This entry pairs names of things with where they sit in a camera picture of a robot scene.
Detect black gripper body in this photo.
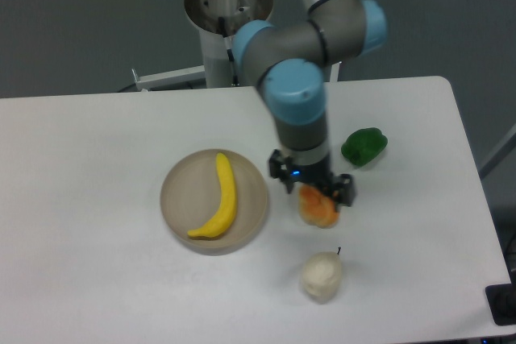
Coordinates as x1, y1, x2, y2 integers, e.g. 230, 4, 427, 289
268, 150, 356, 205

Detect yellow banana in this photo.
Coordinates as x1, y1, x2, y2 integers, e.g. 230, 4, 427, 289
187, 152, 238, 238

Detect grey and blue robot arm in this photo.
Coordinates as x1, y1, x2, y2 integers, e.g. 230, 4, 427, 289
185, 0, 387, 208

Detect beige round plate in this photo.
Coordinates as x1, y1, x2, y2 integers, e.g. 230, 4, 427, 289
160, 149, 268, 255

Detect orange bread roll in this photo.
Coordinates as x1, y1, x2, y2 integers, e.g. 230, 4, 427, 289
298, 184, 339, 228

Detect green bell pepper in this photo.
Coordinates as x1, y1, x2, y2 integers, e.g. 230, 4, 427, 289
341, 127, 388, 167

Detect white pear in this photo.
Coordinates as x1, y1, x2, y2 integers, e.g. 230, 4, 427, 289
300, 249, 343, 304

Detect grey table leg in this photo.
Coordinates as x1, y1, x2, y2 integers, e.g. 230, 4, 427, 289
478, 125, 515, 180

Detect black box at table edge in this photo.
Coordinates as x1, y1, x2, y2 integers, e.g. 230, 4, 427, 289
485, 284, 515, 326

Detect white metal bracket right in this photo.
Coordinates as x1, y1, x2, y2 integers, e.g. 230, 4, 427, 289
329, 61, 342, 83

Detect white metal bracket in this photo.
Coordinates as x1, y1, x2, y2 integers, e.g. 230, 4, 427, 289
131, 65, 205, 91
329, 61, 342, 83

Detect black pedestal cable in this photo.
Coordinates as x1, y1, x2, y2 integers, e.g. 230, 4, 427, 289
217, 16, 239, 87

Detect white metal bracket left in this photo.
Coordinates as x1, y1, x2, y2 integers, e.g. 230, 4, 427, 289
131, 65, 205, 91

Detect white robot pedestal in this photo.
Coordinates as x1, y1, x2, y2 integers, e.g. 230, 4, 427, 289
184, 0, 273, 88

